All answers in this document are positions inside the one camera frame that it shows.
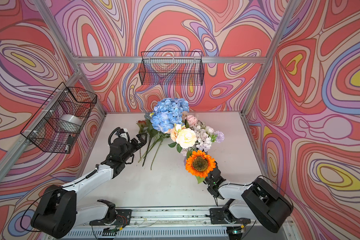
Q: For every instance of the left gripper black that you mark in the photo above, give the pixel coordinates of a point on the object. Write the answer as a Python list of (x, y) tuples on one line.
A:
[(137, 146)]

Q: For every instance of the blue hydrangea flower stem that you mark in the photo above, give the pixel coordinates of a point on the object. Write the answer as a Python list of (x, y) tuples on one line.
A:
[(167, 113)]

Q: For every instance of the cream peach rose bunch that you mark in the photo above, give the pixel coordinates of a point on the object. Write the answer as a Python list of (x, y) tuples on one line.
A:
[(183, 138)]

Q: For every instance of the pink peony flower stem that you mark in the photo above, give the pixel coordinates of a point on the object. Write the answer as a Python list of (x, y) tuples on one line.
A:
[(192, 120)]

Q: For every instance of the orange flower green leaves stem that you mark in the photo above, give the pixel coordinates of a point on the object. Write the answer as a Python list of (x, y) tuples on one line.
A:
[(199, 164)]

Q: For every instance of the pastel mixed flower bouquet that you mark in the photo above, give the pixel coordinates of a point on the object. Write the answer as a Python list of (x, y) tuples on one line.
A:
[(206, 136)]

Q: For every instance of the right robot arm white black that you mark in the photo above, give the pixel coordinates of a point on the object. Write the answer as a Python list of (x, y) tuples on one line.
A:
[(258, 201)]

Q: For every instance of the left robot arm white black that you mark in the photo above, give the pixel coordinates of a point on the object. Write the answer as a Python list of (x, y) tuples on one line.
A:
[(58, 211)]

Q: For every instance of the small pastel flower spray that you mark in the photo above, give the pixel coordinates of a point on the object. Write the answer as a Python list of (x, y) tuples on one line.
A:
[(154, 138)]

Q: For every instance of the silver tape roll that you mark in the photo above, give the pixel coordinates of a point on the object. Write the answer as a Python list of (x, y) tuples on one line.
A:
[(69, 124)]

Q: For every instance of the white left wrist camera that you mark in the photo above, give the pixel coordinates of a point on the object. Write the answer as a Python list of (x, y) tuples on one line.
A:
[(122, 133)]

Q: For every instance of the black wire basket back wall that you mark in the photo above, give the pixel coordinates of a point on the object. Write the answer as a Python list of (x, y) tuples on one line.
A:
[(172, 68)]

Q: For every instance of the black wire basket wall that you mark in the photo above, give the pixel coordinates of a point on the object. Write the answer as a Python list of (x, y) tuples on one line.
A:
[(45, 134), (172, 68)]

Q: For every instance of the black wire basket left wall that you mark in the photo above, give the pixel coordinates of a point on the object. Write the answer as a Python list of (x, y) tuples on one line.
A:
[(45, 134)]

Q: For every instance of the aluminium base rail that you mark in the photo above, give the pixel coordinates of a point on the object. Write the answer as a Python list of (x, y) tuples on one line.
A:
[(179, 223)]

